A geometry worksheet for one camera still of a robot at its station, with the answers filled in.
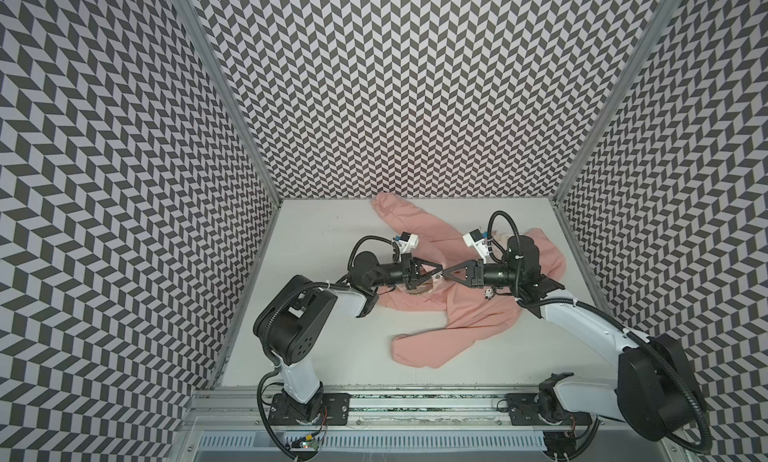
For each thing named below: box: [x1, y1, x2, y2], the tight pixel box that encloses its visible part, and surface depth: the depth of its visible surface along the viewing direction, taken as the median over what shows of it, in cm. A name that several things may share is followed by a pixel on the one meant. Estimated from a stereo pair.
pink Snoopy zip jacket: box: [372, 193, 566, 368], surface depth 84 cm
